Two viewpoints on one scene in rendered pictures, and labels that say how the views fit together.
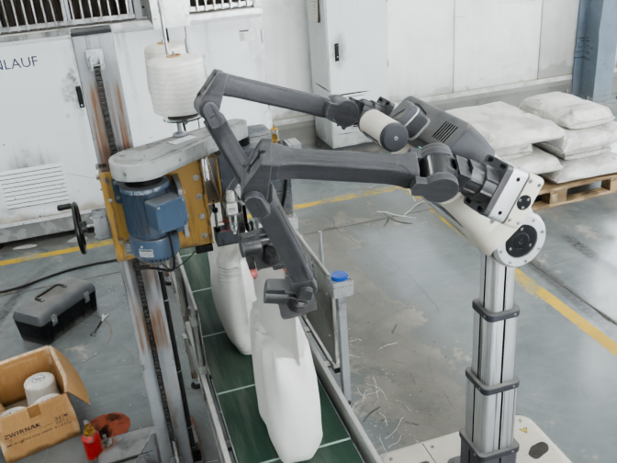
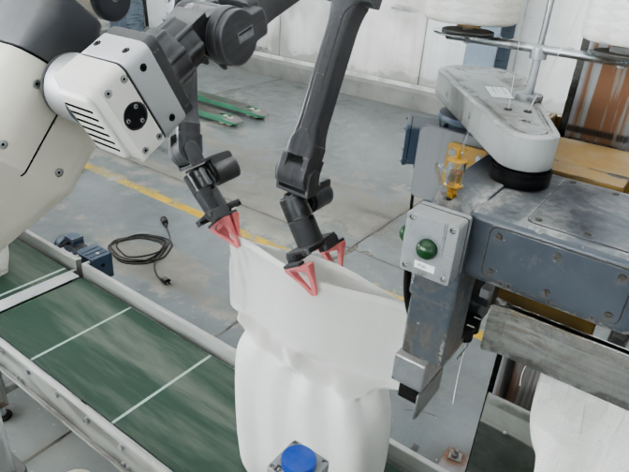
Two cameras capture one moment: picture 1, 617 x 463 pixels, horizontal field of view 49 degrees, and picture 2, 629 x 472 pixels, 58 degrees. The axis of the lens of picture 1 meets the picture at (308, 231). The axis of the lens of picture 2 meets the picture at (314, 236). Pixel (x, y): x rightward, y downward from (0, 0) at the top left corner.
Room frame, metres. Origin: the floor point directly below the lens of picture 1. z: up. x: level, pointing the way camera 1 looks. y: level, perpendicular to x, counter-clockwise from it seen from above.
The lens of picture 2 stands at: (2.65, -0.53, 1.64)
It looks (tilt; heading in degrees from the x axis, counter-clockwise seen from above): 28 degrees down; 140
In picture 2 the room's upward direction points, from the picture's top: 4 degrees clockwise
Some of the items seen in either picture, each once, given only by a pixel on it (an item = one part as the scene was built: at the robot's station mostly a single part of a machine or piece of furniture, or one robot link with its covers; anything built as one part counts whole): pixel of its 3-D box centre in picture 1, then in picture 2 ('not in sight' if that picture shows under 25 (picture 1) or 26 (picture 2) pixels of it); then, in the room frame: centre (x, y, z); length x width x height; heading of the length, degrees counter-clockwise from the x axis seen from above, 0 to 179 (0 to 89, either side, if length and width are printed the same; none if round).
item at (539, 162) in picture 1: (508, 163); not in sight; (4.54, -1.46, 0.32); 0.66 x 0.43 x 0.15; 108
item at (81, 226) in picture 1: (78, 228); not in sight; (2.08, 0.77, 1.13); 0.18 x 0.11 x 0.18; 16
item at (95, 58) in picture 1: (95, 60); not in sight; (2.08, 0.60, 1.68); 0.05 x 0.03 x 0.06; 106
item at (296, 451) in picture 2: (339, 276); (298, 463); (2.13, -0.10, 0.84); 0.06 x 0.06 x 0.02
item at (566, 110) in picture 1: (564, 109); not in sight; (4.94, -2.00, 0.56); 0.67 x 0.43 x 0.15; 16
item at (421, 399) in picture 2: not in sight; (416, 386); (2.21, 0.08, 0.98); 0.09 x 0.05 x 0.05; 106
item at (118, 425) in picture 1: (108, 424); not in sight; (2.42, 0.96, 0.02); 0.22 x 0.18 x 0.04; 16
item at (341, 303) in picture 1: (345, 378); not in sight; (2.13, -0.10, 0.39); 0.03 x 0.03 x 0.78; 16
